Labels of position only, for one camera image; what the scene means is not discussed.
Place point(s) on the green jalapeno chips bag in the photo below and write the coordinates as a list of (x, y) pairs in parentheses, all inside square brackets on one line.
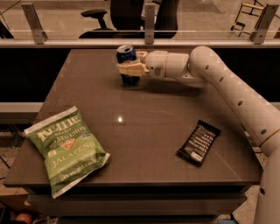
[(69, 148)]

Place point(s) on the metal rail bracket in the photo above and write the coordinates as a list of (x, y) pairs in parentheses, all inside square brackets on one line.
[(259, 33), (37, 31), (149, 23)]

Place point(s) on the left metal rail bracket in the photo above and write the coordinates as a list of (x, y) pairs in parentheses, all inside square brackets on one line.
[(37, 31)]

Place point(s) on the middle metal rail bracket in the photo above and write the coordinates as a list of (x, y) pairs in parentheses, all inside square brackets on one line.
[(149, 23)]

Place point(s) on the right metal rail bracket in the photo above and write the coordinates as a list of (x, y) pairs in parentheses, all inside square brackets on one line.
[(259, 33)]

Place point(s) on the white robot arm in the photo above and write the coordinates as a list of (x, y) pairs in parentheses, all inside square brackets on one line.
[(256, 115)]

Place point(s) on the black snack bar wrapper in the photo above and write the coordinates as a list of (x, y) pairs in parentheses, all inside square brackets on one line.
[(198, 144)]

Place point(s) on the black office chair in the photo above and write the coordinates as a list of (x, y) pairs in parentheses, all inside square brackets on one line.
[(128, 21)]

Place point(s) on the blue pepsi can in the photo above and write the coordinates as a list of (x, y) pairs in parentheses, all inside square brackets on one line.
[(125, 53)]

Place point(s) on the yellow black cart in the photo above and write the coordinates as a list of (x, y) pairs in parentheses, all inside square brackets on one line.
[(247, 17)]

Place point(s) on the orange object under table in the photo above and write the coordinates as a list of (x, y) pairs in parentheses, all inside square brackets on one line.
[(25, 217)]

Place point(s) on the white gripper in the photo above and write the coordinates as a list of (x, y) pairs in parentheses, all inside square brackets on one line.
[(157, 63)]

